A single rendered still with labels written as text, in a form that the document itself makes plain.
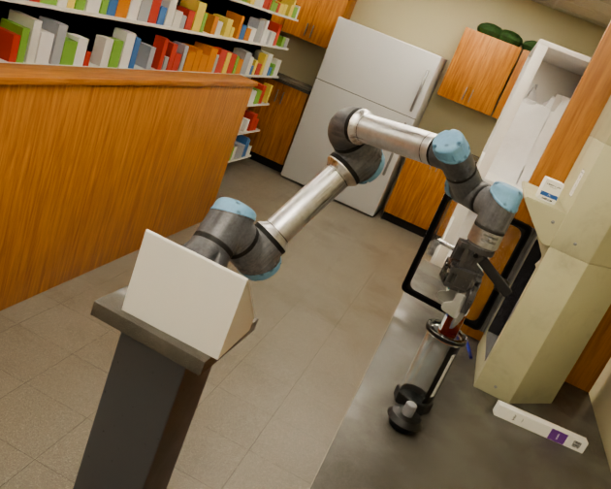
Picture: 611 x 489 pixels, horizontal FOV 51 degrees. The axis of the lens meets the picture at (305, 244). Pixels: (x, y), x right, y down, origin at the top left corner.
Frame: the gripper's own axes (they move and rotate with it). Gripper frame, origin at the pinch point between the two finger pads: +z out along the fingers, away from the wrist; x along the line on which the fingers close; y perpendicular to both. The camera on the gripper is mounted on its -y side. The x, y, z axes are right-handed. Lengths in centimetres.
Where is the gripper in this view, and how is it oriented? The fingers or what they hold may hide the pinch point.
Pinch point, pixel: (453, 319)
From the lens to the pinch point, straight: 161.9
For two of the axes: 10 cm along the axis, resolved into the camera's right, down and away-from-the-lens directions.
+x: -0.5, 3.3, -9.4
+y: -9.4, -3.4, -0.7
